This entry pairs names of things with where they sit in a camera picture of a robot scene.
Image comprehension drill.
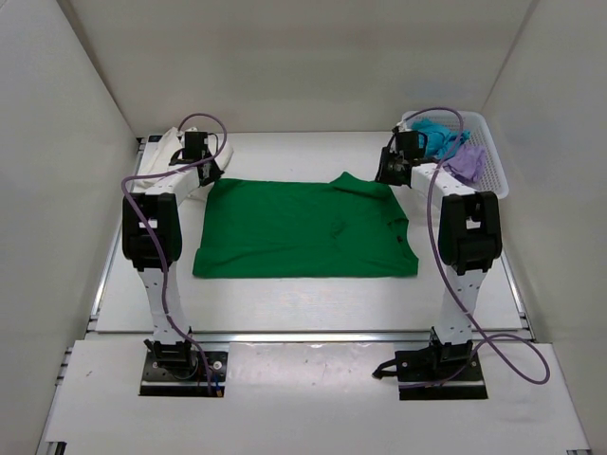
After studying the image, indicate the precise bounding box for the folded white t-shirt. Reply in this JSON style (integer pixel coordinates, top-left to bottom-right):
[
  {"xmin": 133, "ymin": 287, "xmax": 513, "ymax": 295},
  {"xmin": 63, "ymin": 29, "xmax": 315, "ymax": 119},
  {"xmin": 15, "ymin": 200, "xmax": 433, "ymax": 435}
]
[{"xmin": 134, "ymin": 127, "xmax": 234, "ymax": 201}]

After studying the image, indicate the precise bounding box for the white plastic basket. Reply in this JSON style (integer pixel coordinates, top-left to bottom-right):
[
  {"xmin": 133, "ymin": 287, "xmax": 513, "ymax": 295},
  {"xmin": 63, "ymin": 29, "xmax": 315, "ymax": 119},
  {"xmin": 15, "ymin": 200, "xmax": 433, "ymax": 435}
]
[{"xmin": 401, "ymin": 109, "xmax": 509, "ymax": 199}]

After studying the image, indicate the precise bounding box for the green t-shirt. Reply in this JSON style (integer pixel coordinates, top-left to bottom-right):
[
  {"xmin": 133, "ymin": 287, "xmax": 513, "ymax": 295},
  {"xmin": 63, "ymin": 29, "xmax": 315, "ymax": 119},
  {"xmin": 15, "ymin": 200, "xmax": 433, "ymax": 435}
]
[{"xmin": 193, "ymin": 173, "xmax": 419, "ymax": 279}]

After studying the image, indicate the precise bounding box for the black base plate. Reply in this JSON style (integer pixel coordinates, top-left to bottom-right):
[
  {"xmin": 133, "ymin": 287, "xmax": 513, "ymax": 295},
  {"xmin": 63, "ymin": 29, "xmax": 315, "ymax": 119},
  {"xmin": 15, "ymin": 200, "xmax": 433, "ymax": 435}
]
[
  {"xmin": 372, "ymin": 348, "xmax": 488, "ymax": 401},
  {"xmin": 138, "ymin": 351, "xmax": 229, "ymax": 398}
]

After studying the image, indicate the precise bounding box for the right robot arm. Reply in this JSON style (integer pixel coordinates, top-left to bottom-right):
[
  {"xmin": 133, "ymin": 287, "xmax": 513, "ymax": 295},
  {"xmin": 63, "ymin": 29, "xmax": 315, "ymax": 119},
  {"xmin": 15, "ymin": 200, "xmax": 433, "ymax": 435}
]
[{"xmin": 376, "ymin": 126, "xmax": 503, "ymax": 380}]

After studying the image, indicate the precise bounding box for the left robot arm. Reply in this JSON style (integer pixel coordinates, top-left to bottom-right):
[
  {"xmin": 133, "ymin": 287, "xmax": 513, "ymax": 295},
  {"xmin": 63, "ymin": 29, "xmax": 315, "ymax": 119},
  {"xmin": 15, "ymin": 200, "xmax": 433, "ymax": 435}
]
[{"xmin": 121, "ymin": 127, "xmax": 229, "ymax": 377}]

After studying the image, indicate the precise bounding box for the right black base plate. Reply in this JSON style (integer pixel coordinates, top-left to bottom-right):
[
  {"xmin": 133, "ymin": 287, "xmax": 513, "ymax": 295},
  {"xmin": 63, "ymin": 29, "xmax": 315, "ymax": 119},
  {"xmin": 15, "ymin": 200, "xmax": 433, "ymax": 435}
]
[{"xmin": 372, "ymin": 348, "xmax": 488, "ymax": 401}]

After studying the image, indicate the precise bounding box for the lilac t-shirt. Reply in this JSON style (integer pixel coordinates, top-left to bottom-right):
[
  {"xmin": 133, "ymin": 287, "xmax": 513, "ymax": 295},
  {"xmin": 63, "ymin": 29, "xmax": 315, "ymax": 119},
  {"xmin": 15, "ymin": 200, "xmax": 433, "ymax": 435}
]
[{"xmin": 444, "ymin": 144, "xmax": 487, "ymax": 184}]

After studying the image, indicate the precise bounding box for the teal t-shirt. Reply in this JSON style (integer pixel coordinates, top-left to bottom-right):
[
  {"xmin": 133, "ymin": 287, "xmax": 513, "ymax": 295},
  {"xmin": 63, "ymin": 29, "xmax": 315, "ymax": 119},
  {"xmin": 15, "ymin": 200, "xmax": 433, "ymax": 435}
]
[{"xmin": 411, "ymin": 118, "xmax": 470, "ymax": 160}]

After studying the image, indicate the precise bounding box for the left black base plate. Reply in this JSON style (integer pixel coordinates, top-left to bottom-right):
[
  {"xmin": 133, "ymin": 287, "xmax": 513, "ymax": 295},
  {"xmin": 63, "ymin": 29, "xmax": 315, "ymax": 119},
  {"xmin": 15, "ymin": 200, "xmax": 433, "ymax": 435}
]
[{"xmin": 138, "ymin": 351, "xmax": 229, "ymax": 398}]

